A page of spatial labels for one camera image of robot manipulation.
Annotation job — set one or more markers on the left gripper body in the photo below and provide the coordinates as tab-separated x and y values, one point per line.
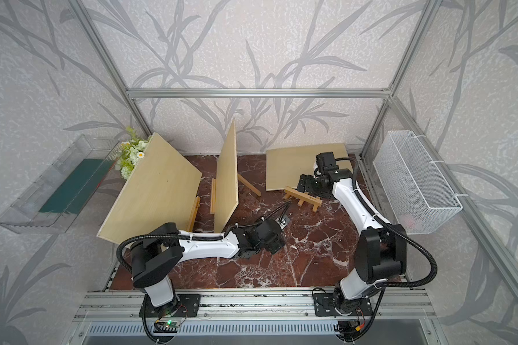
273	246

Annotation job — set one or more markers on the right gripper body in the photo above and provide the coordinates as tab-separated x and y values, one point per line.
311	185

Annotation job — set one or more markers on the wooden easel frame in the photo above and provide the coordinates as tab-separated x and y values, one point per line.
242	180
302	198
193	215

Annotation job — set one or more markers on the wooden board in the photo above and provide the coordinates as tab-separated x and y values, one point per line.
226	191
162	188
284	166

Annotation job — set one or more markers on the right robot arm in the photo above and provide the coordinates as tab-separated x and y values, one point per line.
381	253

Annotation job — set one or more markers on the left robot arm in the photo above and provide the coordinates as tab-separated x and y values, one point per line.
149	258

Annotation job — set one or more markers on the pink item in basket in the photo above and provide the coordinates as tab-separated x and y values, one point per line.
409	222

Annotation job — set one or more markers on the potted artificial flowers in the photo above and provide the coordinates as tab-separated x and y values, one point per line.
132	151

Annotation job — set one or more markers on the green mat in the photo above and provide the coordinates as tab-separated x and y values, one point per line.
71	196

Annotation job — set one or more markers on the clear acrylic shelf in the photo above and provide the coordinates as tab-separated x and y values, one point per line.
23	216

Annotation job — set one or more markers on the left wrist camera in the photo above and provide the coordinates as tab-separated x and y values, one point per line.
284	221

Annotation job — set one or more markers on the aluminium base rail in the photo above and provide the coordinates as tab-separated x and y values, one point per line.
246	304

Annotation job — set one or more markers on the white wire basket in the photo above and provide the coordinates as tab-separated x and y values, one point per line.
414	183

